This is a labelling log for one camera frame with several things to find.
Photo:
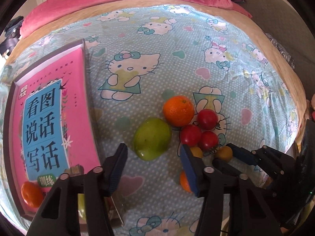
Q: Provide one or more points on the small yellow fruit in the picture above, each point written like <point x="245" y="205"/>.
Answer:
<point x="224" y="153"/>
<point x="197" y="152"/>

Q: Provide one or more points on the cartoon cat printed bedsheet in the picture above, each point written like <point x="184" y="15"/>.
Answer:
<point x="172" y="54"/>

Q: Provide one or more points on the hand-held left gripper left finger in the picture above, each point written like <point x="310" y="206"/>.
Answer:
<point x="115" y="174"/>

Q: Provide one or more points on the beige bed cover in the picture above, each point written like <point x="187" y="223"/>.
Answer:
<point x="260" y="44"/>

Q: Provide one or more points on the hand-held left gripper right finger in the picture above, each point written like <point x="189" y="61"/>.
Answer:
<point x="190" y="172"/>

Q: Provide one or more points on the dark patterned cloth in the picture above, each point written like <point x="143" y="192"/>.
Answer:
<point x="278" y="46"/>

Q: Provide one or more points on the dark clothes pile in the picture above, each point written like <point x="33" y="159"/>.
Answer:
<point x="12" y="36"/>

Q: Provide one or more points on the red tomato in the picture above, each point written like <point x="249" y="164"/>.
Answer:
<point x="190" y="134"/>
<point x="207" y="119"/>
<point x="208" y="140"/>

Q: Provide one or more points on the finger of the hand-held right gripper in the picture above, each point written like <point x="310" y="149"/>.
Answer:
<point x="242" y="153"/>
<point x="225" y="166"/>

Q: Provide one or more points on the pink quilt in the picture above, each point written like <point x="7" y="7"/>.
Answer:
<point x="98" y="0"/>

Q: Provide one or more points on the small orange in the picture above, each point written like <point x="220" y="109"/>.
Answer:
<point x="31" y="194"/>
<point x="184" y="182"/>

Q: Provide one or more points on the pink picture book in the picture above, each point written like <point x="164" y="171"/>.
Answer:
<point x="49" y="91"/>

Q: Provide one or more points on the grey upholstered headboard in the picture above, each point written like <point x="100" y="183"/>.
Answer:
<point x="283" y="17"/>

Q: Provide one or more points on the green mango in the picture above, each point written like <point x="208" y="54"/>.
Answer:
<point x="82" y="207"/>
<point x="152" y="140"/>

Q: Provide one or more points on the large orange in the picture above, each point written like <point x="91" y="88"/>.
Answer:
<point x="178" y="110"/>

